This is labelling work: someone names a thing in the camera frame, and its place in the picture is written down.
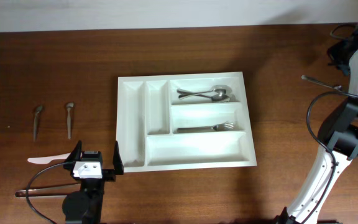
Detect small teaspoon far left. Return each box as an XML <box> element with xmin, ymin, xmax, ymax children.
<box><xmin>33</xmin><ymin>105</ymin><xmax>44</xmax><ymax>141</ymax></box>

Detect white plastic cutlery tray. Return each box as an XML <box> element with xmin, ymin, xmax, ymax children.
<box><xmin>116</xmin><ymin>72</ymin><xmax>257</xmax><ymax>172</ymax></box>

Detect metal fork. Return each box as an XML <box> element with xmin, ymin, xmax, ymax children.
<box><xmin>177</xmin><ymin>122</ymin><xmax>235</xmax><ymax>133</ymax></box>
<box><xmin>301</xmin><ymin>75</ymin><xmax>342</xmax><ymax>91</ymax></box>

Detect metal tongs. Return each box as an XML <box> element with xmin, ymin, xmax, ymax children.
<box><xmin>14</xmin><ymin>183</ymin><xmax>80</xmax><ymax>198</ymax></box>

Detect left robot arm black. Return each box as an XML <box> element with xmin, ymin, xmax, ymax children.
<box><xmin>62</xmin><ymin>141</ymin><xmax>124</xmax><ymax>223</ymax></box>

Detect metal tablespoon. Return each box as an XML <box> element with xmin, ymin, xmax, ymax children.
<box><xmin>177</xmin><ymin>85</ymin><xmax>227</xmax><ymax>100</ymax></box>
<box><xmin>177</xmin><ymin>89</ymin><xmax>230</xmax><ymax>103</ymax></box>

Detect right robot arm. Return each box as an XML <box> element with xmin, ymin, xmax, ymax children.
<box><xmin>273</xmin><ymin>23</ymin><xmax>358</xmax><ymax>224</ymax></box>

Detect white plastic knife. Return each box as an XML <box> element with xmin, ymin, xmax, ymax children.
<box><xmin>27</xmin><ymin>153</ymin><xmax>70</xmax><ymax>164</ymax></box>

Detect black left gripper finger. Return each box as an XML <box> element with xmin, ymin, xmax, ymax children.
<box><xmin>63</xmin><ymin>141</ymin><xmax>82</xmax><ymax>170</ymax></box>
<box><xmin>112</xmin><ymin>141</ymin><xmax>124</xmax><ymax>175</ymax></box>

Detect small teaspoon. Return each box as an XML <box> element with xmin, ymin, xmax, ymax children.
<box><xmin>33</xmin><ymin>105</ymin><xmax>44</xmax><ymax>141</ymax></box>
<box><xmin>65</xmin><ymin>102</ymin><xmax>75</xmax><ymax>139</ymax></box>

